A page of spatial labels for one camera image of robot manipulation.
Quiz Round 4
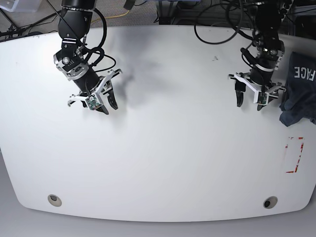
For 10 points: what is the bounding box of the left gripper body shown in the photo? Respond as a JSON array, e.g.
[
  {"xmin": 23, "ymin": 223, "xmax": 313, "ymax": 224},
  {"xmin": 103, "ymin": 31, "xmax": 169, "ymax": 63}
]
[{"xmin": 228, "ymin": 73, "xmax": 286, "ymax": 97}]

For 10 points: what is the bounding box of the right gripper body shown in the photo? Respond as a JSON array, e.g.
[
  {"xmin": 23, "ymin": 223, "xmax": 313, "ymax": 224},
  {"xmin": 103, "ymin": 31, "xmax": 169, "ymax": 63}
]
[{"xmin": 67, "ymin": 69, "xmax": 122, "ymax": 107}]

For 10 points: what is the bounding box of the blue T-shirt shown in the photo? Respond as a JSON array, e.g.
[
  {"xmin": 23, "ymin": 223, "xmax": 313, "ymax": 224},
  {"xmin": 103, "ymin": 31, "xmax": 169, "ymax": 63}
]
[{"xmin": 279, "ymin": 52, "xmax": 316, "ymax": 127}]

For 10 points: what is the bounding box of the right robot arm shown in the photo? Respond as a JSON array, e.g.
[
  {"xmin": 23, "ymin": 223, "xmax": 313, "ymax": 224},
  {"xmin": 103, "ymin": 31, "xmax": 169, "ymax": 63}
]
[{"xmin": 53, "ymin": 0, "xmax": 122, "ymax": 115}]

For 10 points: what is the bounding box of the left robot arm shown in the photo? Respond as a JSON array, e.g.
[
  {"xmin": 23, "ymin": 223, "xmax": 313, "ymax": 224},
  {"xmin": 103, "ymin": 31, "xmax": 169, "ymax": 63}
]
[{"xmin": 198, "ymin": 0, "xmax": 286, "ymax": 111}]

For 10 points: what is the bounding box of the red tape rectangle marking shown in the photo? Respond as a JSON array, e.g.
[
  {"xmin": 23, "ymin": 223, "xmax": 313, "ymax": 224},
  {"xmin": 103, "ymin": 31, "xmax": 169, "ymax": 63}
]
[{"xmin": 283, "ymin": 137, "xmax": 304, "ymax": 173}]

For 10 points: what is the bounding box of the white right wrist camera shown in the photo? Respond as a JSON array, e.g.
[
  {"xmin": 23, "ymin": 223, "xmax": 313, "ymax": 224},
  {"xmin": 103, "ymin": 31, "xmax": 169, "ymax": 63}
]
[{"xmin": 84, "ymin": 94, "xmax": 103, "ymax": 111}]

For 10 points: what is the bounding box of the yellow cable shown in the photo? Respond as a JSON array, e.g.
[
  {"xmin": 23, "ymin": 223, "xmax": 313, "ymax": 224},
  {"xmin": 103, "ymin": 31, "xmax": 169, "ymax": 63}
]
[{"xmin": 106, "ymin": 8, "xmax": 130, "ymax": 20}]

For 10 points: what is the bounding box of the left table cable grommet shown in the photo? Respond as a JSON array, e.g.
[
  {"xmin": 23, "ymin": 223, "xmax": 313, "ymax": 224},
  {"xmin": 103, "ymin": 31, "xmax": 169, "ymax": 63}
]
[{"xmin": 47, "ymin": 195, "xmax": 62, "ymax": 207}]

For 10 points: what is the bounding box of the table cable grommet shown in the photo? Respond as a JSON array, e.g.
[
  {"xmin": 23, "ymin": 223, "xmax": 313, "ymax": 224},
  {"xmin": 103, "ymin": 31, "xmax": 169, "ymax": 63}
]
[
  {"xmin": 47, "ymin": 195, "xmax": 62, "ymax": 207},
  {"xmin": 263, "ymin": 196, "xmax": 278, "ymax": 209}
]

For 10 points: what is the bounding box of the right table cable grommet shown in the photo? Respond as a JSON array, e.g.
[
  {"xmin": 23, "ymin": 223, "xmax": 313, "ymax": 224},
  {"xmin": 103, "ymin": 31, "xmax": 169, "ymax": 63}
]
[{"xmin": 263, "ymin": 196, "xmax": 278, "ymax": 209}]

